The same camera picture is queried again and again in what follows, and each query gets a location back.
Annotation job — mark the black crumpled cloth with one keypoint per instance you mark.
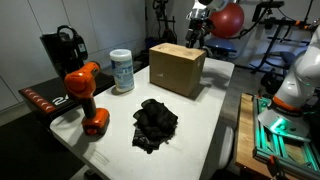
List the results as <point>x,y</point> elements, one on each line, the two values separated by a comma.
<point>154,125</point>

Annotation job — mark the red exercise ball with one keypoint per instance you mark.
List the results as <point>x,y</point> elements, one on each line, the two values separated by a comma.
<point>230,18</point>

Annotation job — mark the white wipes canister blue label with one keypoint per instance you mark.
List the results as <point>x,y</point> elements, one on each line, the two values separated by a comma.
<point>122,71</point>

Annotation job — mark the green lit metal base frame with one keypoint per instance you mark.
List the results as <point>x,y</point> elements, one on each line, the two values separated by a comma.
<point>283,150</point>

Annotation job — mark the black exercise rack machine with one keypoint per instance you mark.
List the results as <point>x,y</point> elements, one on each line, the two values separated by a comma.
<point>276,36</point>

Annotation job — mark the orange black clamp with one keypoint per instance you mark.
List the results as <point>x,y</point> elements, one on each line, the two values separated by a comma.
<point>273,165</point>

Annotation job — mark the black treadmill red stripes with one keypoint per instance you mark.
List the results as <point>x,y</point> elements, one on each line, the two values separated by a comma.
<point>43,96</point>

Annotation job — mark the wooden board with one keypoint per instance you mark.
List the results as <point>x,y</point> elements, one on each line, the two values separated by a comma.
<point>245,133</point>

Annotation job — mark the white chair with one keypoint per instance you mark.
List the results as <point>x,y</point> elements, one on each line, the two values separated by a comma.
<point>226,146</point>

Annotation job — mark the black exercise bike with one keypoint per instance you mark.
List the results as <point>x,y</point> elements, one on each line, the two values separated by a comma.
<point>165,26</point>

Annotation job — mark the blue padded weight bench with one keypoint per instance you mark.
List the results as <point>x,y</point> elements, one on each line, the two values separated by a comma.
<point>220,45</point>

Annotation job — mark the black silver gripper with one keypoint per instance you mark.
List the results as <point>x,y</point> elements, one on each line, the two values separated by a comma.
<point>200,25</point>

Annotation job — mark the brown cardboard box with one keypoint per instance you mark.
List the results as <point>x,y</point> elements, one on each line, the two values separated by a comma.
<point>175,70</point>

